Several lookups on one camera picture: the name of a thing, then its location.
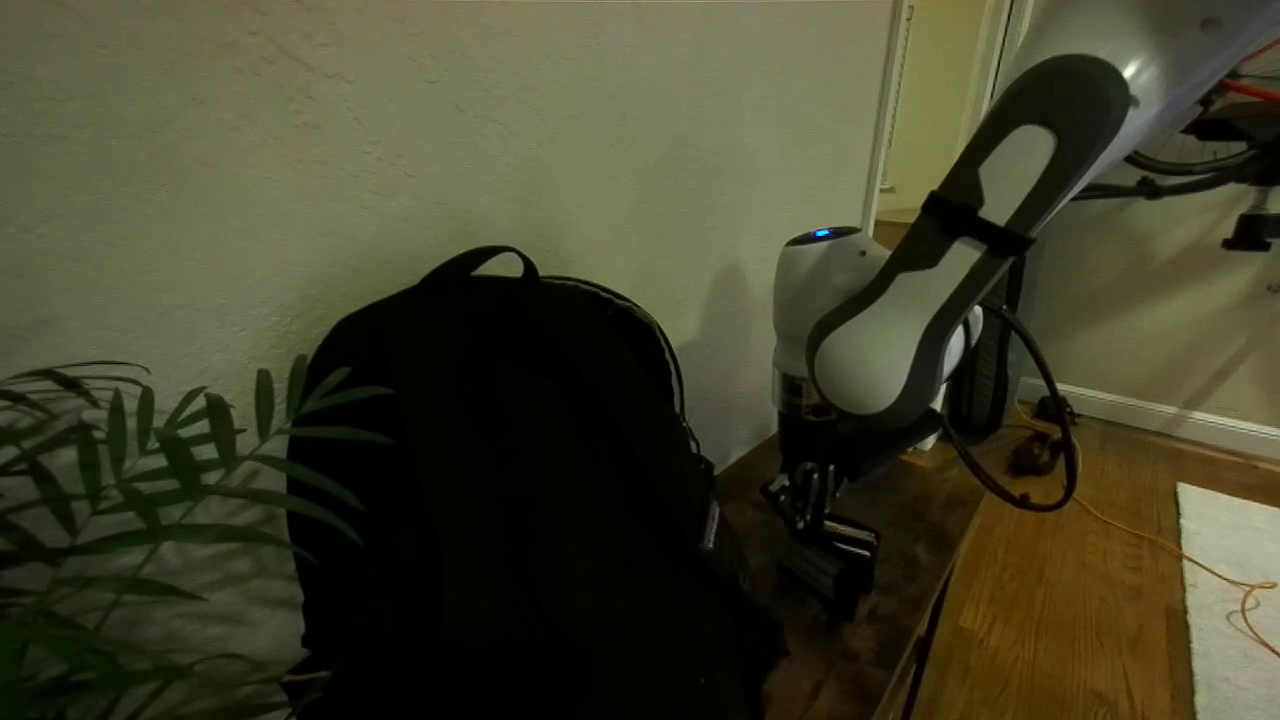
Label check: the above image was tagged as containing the white door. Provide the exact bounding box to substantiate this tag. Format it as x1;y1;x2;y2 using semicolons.
952;0;1041;134

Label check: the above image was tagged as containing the white rug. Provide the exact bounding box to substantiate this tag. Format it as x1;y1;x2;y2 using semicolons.
1172;480;1280;720

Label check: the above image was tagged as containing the white baseboard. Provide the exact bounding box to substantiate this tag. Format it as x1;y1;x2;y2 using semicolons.
1018;374;1280;463

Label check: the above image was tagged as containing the yellow cord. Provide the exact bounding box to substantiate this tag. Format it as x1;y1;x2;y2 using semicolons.
1063;434;1280;658

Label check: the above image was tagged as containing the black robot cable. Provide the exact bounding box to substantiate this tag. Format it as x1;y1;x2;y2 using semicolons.
937;300;1082;517

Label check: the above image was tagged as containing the dark wallet with grey panel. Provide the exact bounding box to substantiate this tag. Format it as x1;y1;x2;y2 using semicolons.
777;511;883;619

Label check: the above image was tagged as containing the green palm plant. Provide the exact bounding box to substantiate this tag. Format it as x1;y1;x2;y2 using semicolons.
0;356;396;720

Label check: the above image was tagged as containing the black backpack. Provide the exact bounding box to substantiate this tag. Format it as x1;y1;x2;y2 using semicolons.
281;243;793;720

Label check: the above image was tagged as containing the white door frame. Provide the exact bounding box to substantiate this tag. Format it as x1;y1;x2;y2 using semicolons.
857;0;924;238

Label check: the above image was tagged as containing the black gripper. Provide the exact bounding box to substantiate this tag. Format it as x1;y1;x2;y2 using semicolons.
762;395;924;535

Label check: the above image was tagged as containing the dark brown floor object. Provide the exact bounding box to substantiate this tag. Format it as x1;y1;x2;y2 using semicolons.
1007;428;1067;480

